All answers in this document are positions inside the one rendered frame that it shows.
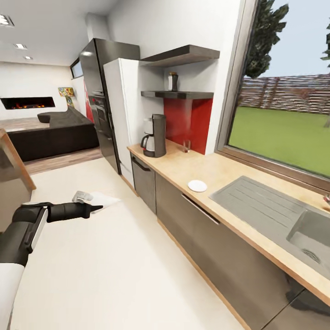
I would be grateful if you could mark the bottle of coffee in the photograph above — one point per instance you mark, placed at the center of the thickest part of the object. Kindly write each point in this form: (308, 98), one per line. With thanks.
(173, 77)

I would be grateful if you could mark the fridge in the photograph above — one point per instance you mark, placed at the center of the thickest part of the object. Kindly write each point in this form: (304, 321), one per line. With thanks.
(125, 81)

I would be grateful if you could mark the saucer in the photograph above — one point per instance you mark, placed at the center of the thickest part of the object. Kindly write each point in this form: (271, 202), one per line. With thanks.
(197, 185)

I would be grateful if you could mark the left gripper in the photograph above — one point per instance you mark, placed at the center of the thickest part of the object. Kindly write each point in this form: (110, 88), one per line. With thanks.
(79, 210)

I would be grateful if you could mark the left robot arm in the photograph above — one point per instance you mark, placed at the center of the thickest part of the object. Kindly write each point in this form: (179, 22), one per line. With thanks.
(20, 239)

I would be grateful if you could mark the paper coffee filter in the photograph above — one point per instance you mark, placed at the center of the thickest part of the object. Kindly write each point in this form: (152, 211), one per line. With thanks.
(101, 199)

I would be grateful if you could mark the water glass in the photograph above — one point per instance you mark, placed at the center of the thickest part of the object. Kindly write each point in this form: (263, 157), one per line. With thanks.
(186, 146)

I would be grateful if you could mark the countertop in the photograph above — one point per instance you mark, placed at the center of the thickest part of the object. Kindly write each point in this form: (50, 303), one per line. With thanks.
(217, 171)

